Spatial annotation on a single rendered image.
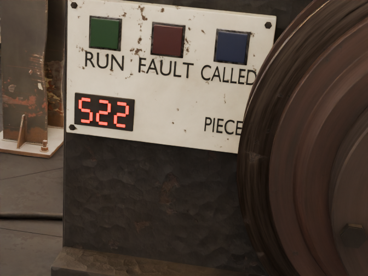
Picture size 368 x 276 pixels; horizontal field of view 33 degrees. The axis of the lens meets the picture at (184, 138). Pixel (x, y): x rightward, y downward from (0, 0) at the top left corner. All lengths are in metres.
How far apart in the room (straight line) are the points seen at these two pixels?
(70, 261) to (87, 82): 0.26
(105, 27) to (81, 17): 0.03
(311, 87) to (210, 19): 0.19
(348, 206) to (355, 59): 0.14
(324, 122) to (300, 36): 0.09
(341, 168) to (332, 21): 0.15
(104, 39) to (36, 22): 2.65
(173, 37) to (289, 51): 0.19
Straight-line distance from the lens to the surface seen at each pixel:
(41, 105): 3.54
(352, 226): 0.60
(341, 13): 0.63
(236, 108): 0.79
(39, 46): 3.45
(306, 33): 0.63
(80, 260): 0.92
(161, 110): 0.81
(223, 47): 0.77
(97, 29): 0.79
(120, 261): 0.91
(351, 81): 0.61
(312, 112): 0.64
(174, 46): 0.78
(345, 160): 0.59
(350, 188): 0.59
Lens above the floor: 1.36
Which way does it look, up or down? 20 degrees down
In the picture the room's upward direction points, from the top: 5 degrees clockwise
